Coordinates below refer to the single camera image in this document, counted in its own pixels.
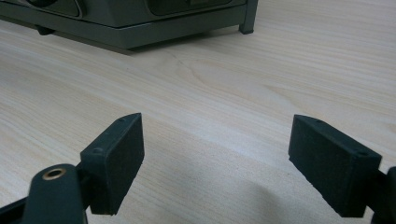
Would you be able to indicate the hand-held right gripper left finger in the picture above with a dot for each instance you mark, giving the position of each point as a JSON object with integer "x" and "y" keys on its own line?
{"x": 114, "y": 161}

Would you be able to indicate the grey metal corner rack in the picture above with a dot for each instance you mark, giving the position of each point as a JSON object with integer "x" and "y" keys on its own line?
{"x": 130, "y": 28}

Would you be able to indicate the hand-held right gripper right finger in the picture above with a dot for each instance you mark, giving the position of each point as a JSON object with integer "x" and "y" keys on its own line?
{"x": 334, "y": 169}

